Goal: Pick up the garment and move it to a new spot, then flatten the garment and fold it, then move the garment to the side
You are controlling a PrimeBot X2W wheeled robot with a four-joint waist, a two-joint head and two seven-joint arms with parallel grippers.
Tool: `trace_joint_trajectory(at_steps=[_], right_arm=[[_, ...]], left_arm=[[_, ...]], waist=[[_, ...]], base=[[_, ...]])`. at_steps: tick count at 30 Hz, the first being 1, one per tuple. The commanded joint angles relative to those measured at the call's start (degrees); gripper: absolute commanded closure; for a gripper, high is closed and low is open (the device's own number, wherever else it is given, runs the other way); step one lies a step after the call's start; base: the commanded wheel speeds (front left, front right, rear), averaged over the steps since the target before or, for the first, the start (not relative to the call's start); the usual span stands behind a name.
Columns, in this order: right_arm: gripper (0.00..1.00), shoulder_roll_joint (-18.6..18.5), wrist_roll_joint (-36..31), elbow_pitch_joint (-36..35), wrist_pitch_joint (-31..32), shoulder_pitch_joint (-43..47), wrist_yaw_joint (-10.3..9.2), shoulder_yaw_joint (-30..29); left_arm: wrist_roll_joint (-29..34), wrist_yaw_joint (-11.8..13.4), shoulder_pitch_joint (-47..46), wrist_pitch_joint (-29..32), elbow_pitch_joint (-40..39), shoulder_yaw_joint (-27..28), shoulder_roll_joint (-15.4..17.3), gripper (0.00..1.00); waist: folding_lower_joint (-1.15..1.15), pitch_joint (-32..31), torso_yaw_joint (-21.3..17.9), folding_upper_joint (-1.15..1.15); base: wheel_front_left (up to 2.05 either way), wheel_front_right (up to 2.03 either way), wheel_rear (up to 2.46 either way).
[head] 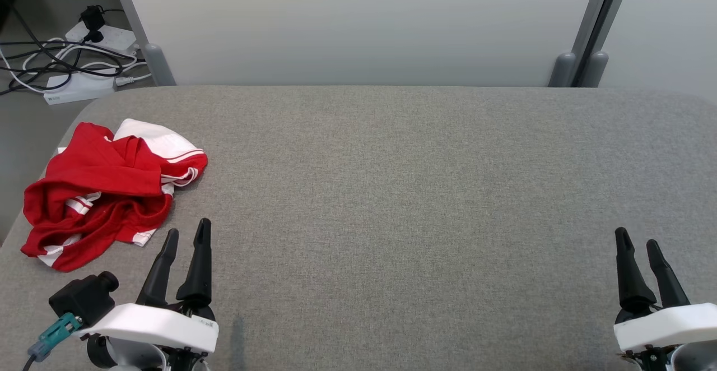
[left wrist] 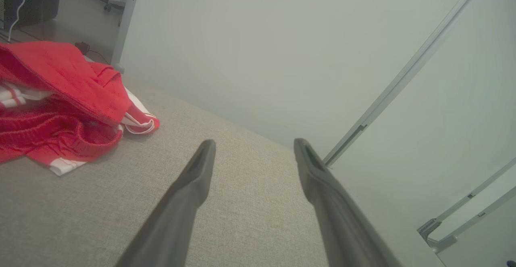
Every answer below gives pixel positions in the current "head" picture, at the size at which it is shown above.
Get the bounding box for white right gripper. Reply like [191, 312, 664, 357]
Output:
[613, 227, 717, 354]

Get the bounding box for black plug adapter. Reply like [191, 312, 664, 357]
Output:
[78, 5, 108, 44]

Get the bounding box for dark grey partition post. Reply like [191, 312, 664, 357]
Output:
[580, 0, 637, 87]

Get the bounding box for white power strip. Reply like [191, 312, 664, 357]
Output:
[66, 22, 138, 54]
[44, 70, 120, 106]

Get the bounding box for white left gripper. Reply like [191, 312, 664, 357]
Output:
[73, 218, 220, 354]

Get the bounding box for green left camera connector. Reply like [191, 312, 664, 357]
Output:
[28, 312, 84, 363]

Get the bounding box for white floor cable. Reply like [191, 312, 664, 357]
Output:
[0, 38, 65, 93]
[56, 45, 147, 75]

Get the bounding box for red shorts with white stripes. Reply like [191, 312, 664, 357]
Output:
[21, 123, 174, 272]

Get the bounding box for white partition panel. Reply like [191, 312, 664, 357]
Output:
[599, 0, 717, 103]
[118, 0, 603, 87]

